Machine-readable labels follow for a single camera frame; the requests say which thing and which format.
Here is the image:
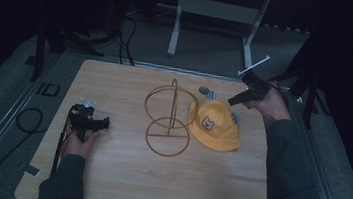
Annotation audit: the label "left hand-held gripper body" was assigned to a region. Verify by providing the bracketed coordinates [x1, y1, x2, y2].
[65, 96, 104, 146]

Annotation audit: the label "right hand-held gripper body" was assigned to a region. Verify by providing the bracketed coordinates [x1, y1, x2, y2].
[235, 52, 277, 106]

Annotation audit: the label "yellow child's hat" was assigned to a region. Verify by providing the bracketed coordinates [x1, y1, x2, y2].
[184, 88, 248, 155]

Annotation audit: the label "gold wire hat stand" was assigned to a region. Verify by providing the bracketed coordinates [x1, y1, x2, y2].
[138, 75, 202, 161]

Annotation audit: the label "person's right hand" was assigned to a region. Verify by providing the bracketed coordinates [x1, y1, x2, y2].
[240, 83, 295, 125]

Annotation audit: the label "person's left hand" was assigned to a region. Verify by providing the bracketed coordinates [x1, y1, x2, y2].
[59, 126, 100, 163]

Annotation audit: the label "black tripod stand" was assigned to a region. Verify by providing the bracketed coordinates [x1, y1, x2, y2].
[263, 23, 341, 133]

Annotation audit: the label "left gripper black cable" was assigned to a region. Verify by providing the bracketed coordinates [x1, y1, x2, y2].
[50, 112, 75, 179]

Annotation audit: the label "white metal desk frame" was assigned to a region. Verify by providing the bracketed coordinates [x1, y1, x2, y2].
[150, 0, 274, 72]

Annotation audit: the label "black cable on floor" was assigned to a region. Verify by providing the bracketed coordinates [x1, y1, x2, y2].
[0, 104, 46, 199]

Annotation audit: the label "black hanging cables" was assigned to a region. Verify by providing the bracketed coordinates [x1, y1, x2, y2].
[101, 0, 144, 68]

